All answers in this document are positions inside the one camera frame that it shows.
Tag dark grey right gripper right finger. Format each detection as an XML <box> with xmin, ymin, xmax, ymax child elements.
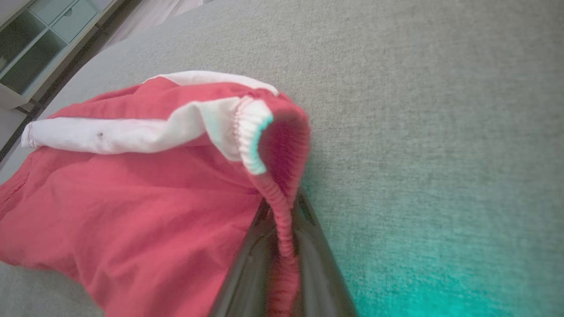
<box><xmin>291</xmin><ymin>189</ymin><xmax>358</xmax><ymax>317</ymax></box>

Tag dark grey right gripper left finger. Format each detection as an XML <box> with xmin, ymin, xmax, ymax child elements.
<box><xmin>209</xmin><ymin>198</ymin><xmax>282</xmax><ymax>317</ymax></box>

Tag red shorts with white trim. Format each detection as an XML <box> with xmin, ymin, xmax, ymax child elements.
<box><xmin>0</xmin><ymin>70</ymin><xmax>311</xmax><ymax>317</ymax></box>

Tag large grey sofa seat cushion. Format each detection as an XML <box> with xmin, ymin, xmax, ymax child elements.
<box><xmin>0</xmin><ymin>0</ymin><xmax>564</xmax><ymax>317</ymax></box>

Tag long pale green TV cabinet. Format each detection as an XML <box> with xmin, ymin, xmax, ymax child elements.
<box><xmin>0</xmin><ymin>0</ymin><xmax>124</xmax><ymax>111</ymax></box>

